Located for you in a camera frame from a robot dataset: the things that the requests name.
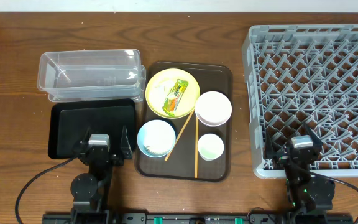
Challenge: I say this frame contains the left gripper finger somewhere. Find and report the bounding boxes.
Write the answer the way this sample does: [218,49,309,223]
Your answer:
[120,126,133,159]
[73,126,91,156]

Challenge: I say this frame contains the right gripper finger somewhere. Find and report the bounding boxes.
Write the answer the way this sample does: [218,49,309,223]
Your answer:
[264,131,283,160]
[303,123,323,148]

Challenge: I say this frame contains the light blue bowl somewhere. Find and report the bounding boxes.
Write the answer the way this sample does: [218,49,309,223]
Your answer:
[137,119,177,158]

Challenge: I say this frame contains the white green cup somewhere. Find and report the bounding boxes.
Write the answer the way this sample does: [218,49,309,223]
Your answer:
[198,134,224,161]

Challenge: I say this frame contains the green snack wrapper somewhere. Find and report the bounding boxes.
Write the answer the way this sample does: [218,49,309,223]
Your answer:
[162,79,188,117]

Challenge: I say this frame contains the white tissue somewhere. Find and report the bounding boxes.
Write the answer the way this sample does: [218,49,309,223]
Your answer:
[154,79,175,98]

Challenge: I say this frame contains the pink white bowl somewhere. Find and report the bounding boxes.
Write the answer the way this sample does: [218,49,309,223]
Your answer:
[195,91,232,127]

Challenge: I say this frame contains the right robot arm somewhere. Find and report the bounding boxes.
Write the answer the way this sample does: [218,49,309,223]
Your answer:
[264,124,335,223]

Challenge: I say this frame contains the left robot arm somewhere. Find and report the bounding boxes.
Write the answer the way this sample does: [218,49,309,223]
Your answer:
[69,126,132,223]

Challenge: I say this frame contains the grey dishwasher rack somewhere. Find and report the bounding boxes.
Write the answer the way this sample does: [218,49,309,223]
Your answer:
[242,24,358,179]

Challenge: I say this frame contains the black tray bin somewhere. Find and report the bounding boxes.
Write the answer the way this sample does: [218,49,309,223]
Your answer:
[48,99,136,159]

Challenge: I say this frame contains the dark brown serving tray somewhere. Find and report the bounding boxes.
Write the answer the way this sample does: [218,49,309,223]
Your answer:
[135,62,232,182]

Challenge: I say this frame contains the yellow plate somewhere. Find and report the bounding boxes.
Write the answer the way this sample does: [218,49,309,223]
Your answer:
[145,68,200,119]

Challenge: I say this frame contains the wooden chopstick left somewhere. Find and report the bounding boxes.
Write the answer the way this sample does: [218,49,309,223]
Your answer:
[164,109,195,161]

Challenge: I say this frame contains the wooden chopstick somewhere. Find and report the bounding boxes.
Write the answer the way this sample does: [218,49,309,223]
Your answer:
[194,117,199,179]
[164,109,195,161]

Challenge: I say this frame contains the wooden chopstick right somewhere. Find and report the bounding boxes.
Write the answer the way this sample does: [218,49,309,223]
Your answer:
[194,117,199,179]

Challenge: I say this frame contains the clear plastic bin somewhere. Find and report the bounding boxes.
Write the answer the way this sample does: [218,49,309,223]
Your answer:
[37,49,146,102]

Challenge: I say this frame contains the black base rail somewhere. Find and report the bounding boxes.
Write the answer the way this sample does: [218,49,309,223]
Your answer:
[41,212,354,224]

